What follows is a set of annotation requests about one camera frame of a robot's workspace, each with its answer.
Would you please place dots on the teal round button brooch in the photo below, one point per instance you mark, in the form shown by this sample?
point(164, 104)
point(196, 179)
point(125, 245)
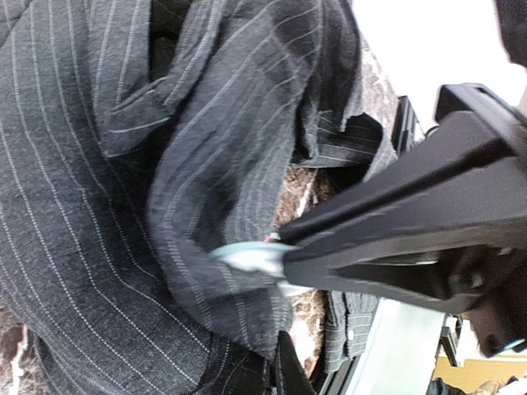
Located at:
point(259, 256)

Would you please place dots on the black pinstriped garment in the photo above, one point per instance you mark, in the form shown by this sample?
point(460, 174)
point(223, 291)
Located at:
point(136, 138)

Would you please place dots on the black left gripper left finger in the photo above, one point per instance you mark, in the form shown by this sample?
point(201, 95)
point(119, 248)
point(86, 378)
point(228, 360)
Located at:
point(468, 280)

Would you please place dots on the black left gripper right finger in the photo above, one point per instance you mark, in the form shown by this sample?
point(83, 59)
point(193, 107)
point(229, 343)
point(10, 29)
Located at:
point(474, 127)

